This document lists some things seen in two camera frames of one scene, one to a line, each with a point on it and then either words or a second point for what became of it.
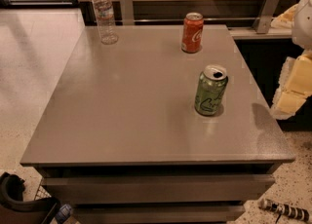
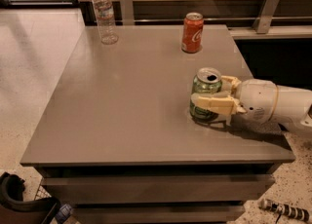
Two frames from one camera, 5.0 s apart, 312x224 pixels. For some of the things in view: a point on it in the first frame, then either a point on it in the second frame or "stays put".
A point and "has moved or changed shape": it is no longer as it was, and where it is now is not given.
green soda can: x=210 y=90 has moved or changed shape
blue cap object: x=62 y=213 stays put
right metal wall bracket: x=263 y=21 stays put
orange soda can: x=192 y=33 stays put
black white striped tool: x=284 y=208 stays put
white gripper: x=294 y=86 -> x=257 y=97
